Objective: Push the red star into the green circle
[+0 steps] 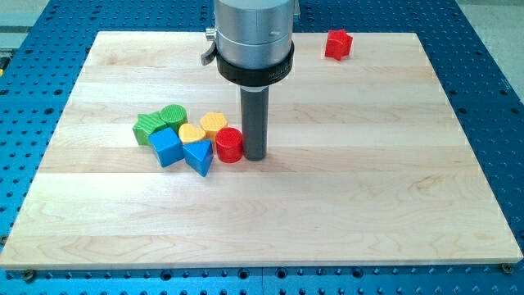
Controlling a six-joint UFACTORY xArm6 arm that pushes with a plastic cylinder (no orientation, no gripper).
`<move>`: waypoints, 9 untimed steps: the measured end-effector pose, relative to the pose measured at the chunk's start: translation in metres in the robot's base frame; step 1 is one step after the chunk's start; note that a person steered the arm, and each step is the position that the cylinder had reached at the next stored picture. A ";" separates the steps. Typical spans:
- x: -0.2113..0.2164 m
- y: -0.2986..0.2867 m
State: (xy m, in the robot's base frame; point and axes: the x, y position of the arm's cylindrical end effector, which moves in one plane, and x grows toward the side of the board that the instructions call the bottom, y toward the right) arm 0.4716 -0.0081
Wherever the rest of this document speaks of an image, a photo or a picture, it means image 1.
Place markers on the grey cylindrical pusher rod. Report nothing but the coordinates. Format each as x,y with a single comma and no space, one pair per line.
254,110

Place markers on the red star block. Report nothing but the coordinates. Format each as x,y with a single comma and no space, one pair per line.
338,44

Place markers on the green circle block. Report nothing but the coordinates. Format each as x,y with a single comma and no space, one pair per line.
174,116

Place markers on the green star block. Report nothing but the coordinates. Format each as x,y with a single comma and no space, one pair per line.
146,125

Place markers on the red cylinder block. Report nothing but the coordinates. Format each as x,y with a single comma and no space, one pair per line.
229,145

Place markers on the yellow hexagon block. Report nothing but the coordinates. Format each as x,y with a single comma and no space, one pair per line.
212,123

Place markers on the yellow heart block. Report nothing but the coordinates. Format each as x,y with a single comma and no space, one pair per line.
189,133

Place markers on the blue triangle block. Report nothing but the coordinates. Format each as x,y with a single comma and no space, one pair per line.
199,156

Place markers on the blue cube block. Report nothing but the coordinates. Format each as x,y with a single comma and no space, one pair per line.
167,146

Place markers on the light wooden board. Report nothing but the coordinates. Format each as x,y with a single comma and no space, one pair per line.
367,164

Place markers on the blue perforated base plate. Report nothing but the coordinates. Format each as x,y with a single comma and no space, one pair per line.
43,71

